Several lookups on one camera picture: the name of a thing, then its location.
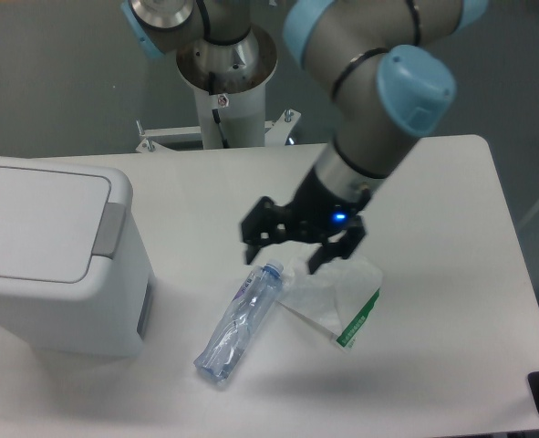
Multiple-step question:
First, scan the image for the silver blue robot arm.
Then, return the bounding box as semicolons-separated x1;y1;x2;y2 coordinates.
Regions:
121;1;488;272

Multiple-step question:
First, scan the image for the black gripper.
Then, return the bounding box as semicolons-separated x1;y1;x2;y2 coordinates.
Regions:
240;168;371;275

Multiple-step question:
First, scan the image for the black cable on pedestal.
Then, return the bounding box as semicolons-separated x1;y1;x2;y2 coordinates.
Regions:
208;70;230;150

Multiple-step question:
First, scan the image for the crushed clear plastic bottle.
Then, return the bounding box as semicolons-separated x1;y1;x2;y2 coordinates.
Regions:
193;259;284;384

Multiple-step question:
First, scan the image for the white push-lid trash can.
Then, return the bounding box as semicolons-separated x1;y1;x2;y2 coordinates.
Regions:
0;157;154;357

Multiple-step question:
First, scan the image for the clear plastic bag green stripe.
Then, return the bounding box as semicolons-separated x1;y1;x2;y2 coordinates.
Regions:
278;253;385;356

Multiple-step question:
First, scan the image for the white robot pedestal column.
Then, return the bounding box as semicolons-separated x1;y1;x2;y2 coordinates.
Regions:
176;25;277;150

